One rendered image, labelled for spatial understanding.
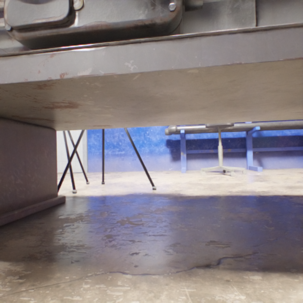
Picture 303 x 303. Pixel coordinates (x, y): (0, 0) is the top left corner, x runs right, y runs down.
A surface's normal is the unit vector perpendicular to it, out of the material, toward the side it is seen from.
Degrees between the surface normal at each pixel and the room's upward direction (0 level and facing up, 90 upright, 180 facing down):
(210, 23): 90
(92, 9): 90
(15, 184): 90
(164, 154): 90
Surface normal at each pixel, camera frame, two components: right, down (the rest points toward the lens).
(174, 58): -0.14, -0.02
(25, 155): 0.99, -0.04
